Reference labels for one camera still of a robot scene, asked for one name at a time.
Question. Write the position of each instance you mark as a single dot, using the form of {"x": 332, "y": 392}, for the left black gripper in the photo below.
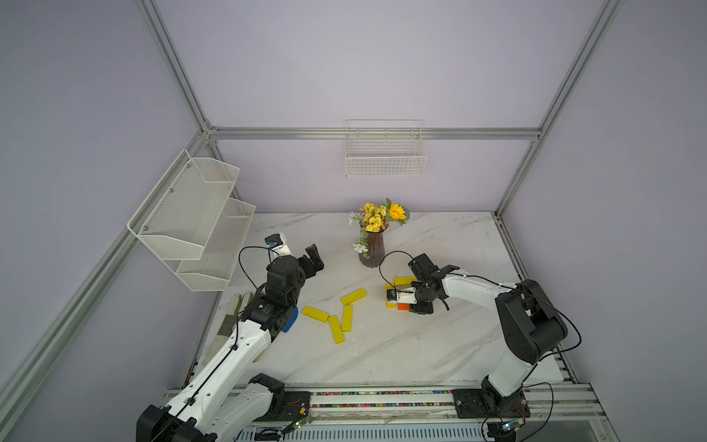
{"x": 309, "y": 271}

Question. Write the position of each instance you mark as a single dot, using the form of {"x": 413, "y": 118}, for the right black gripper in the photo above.
{"x": 419, "y": 308}

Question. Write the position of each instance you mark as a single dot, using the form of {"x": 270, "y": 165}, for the yellow block bottom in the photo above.
{"x": 405, "y": 281}

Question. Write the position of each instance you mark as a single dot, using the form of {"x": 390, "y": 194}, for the yellow block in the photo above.
{"x": 336, "y": 329}
{"x": 354, "y": 297}
{"x": 389, "y": 304}
{"x": 347, "y": 318}
{"x": 405, "y": 281}
{"x": 315, "y": 314}

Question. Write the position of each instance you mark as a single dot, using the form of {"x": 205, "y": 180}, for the yellow block top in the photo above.
{"x": 354, "y": 297}

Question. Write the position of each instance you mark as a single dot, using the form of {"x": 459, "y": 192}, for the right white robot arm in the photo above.
{"x": 530, "y": 324}

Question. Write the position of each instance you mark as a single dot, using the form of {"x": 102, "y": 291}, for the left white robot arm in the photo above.
{"x": 199, "y": 412}

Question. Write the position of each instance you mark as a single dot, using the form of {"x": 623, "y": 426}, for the dark ribbed vase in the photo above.
{"x": 375, "y": 249}

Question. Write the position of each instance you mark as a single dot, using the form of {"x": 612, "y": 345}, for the yellow flower bouquet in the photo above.
{"x": 377, "y": 218}

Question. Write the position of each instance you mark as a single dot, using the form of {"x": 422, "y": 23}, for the lower white mesh shelf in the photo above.
{"x": 214, "y": 270}

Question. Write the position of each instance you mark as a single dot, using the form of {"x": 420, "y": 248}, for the white mesh shelf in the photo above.
{"x": 177, "y": 220}
{"x": 214, "y": 270}

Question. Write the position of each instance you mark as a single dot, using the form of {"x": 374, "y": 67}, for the upper white mesh shelf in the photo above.
{"x": 177, "y": 220}

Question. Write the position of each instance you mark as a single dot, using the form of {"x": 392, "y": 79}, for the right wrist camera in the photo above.
{"x": 401, "y": 296}

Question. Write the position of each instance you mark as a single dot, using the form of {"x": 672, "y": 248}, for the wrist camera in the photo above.
{"x": 277, "y": 244}
{"x": 401, "y": 296}

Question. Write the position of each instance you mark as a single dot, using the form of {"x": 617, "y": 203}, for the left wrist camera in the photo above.
{"x": 277, "y": 244}

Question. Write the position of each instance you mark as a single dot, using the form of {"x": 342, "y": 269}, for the blue spatula wooden handle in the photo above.
{"x": 291, "y": 321}

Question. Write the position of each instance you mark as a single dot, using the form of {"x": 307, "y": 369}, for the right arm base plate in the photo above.
{"x": 479, "y": 403}

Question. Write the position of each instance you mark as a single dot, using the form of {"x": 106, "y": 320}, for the white wire wall basket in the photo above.
{"x": 384, "y": 149}

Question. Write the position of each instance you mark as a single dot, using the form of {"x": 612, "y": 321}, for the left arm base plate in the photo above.
{"x": 286, "y": 406}

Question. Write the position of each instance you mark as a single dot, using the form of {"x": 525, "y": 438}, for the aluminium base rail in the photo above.
{"x": 565, "y": 411}

